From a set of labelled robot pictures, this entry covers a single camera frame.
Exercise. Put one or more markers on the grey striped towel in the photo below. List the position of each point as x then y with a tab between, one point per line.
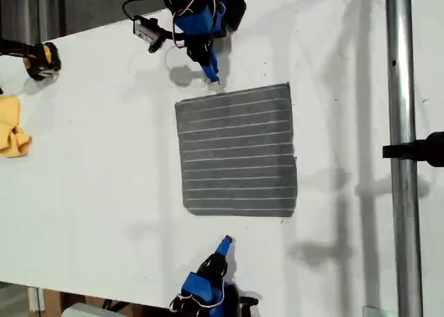
236	150

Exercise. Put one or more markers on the black yellow power tool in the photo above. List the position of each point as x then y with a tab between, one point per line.
38	58

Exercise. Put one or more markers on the yellow cloth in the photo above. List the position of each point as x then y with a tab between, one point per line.
10	129

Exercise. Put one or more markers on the black clamp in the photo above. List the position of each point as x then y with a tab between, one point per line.
416	150

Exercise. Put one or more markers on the black camera stalk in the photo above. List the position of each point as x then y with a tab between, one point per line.
173	35

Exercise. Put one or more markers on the black camera box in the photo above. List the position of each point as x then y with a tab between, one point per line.
147	32

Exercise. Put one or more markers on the steel post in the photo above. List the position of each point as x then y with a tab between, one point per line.
402	88

